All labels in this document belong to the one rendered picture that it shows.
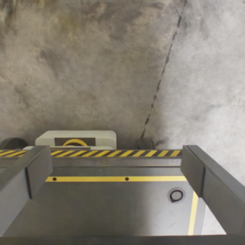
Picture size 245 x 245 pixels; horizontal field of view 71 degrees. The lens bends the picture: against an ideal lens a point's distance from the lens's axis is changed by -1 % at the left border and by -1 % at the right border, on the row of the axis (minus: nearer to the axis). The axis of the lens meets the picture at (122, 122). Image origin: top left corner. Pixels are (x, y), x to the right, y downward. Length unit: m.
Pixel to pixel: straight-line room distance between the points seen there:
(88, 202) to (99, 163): 0.11
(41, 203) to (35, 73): 0.46
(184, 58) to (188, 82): 0.09
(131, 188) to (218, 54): 0.57
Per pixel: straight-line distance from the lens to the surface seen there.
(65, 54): 0.69
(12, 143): 0.69
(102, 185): 0.42
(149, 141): 0.61
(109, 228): 0.49
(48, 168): 0.17
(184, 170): 0.17
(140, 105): 0.67
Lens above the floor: 0.66
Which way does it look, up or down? 75 degrees down
